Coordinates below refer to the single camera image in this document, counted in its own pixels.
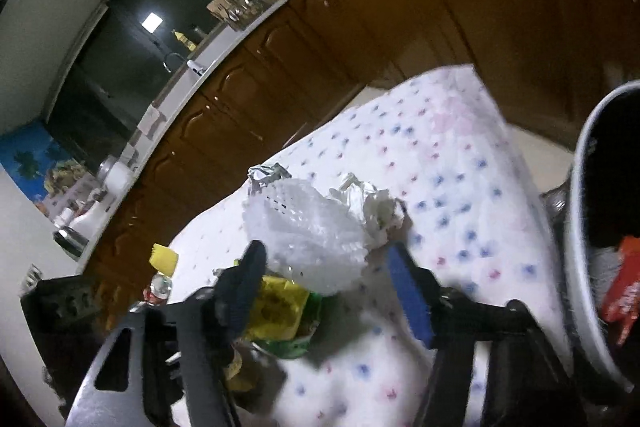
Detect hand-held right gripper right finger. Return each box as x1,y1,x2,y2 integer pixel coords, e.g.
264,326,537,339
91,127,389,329
386,243,588,427

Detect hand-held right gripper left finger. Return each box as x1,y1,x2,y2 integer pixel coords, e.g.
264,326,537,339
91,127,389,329
65,241,268,427

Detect yellow green snack packet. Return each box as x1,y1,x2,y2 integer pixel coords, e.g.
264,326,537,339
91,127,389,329
240,274,331,360

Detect white foam fruit net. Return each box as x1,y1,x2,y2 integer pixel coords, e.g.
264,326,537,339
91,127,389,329
241,178,370,297

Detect small red label bottle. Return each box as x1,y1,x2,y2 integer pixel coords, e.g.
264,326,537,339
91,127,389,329
142,272,173,308

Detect white tissue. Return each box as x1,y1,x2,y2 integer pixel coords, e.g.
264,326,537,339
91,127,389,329
327,173,408,248

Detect round white trash bin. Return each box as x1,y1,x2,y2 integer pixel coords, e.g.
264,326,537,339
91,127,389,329
542,81,640,388

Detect shiny metal pot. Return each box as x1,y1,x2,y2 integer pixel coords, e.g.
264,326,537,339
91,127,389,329
52,229,91,260

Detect white rounded appliance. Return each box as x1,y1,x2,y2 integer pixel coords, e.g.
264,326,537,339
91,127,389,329
70,202,108,238

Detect crumpled silver foil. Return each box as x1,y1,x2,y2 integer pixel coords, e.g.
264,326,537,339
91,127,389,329
248,163,292,195

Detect white canister with metal lid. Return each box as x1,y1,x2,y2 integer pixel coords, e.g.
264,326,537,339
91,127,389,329
102,159,136,195

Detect floral dotted white blanket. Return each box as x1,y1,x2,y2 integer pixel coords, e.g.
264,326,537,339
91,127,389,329
165,64,576,427

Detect red snack packet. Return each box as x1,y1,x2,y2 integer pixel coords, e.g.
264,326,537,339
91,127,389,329
600,236,640,345

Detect chrome kitchen faucet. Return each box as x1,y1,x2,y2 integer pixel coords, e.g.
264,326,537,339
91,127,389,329
162,52,207,76

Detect brown wooden base cabinets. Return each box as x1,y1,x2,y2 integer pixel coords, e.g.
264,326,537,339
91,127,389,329
80,0,640,333

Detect dark kitchen window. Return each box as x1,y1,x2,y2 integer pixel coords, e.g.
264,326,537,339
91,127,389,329
45,0,236,158

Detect yellow dish soap bottle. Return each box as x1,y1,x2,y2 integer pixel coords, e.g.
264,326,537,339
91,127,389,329
171,29,197,52

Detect metal utensil rack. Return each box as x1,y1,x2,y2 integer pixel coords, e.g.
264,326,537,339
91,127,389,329
207,0,266,30

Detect blue wall poster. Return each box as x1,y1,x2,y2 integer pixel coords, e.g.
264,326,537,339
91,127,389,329
0,122,96,208

